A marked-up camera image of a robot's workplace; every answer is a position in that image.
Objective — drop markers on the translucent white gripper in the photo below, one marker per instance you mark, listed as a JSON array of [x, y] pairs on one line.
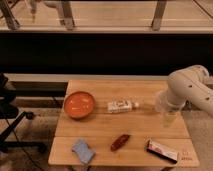
[[162, 105]]

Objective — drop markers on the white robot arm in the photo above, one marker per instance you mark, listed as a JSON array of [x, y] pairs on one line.
[[188, 84]]

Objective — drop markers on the orange ceramic bowl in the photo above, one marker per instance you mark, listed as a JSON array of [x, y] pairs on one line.
[[79, 104]]

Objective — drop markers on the red white snack box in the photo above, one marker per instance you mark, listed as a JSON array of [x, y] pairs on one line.
[[162, 151]]

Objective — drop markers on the white plastic bottle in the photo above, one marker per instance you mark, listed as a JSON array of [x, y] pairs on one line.
[[121, 106]]

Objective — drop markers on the dark red chili pepper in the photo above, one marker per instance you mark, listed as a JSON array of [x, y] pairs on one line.
[[119, 142]]

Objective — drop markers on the wooden table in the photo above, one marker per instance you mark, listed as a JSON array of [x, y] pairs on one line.
[[100, 129]]

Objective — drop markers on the blue folded cloth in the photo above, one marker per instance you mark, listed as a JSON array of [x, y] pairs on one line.
[[83, 151]]

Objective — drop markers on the black office chair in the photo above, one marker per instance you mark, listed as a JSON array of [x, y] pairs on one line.
[[8, 111]]

